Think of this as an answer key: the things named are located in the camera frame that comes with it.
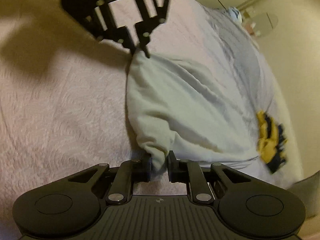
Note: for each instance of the pink grey bed cover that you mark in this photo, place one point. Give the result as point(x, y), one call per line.
point(63, 94)

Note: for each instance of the white garment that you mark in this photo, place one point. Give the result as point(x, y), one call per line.
point(177, 106)

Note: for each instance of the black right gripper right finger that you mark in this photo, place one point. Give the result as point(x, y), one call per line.
point(246, 205)

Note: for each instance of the blurred blue white object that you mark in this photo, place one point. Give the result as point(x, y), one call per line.
point(235, 15)

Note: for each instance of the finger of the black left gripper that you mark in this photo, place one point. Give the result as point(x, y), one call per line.
point(145, 27)
point(96, 17)

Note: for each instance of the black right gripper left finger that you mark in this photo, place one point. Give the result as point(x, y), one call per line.
point(69, 206)

